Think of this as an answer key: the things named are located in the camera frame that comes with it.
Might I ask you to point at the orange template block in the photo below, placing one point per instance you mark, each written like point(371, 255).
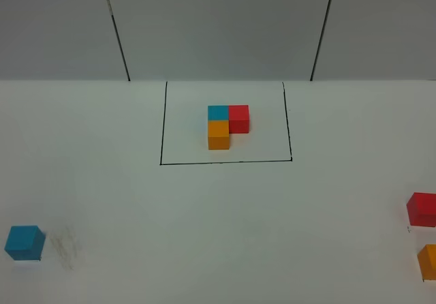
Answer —
point(218, 135)

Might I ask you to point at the blue template block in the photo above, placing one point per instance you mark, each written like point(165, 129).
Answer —
point(218, 113)

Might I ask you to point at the red template block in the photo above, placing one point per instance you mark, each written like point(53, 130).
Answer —
point(239, 120)

